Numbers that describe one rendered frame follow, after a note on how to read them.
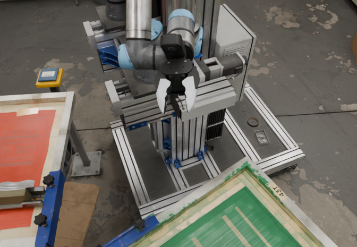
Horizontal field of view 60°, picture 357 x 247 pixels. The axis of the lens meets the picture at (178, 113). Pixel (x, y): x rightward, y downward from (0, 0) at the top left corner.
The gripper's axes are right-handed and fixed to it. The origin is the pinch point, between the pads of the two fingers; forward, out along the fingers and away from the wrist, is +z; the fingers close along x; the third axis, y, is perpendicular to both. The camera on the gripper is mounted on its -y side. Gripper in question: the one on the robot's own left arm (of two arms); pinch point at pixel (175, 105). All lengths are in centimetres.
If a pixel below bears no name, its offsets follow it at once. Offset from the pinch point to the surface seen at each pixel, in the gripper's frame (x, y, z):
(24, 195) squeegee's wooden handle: 66, 53, -7
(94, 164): 92, 156, -83
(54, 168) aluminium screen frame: 62, 61, -23
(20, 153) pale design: 82, 61, -33
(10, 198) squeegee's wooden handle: 72, 54, -7
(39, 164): 72, 63, -27
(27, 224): 68, 63, 0
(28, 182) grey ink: 73, 62, -18
